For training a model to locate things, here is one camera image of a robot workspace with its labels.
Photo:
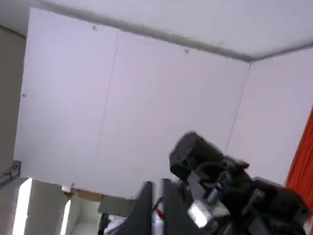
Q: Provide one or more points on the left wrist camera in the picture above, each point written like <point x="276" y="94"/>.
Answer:
<point x="199" y="215"/>

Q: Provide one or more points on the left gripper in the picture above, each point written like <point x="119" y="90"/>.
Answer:
<point x="269" y="210"/>

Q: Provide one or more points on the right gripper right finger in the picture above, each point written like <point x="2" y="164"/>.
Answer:
<point x="176" y="213"/>

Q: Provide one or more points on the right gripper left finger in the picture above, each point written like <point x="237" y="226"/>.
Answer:
<point x="139" y="215"/>

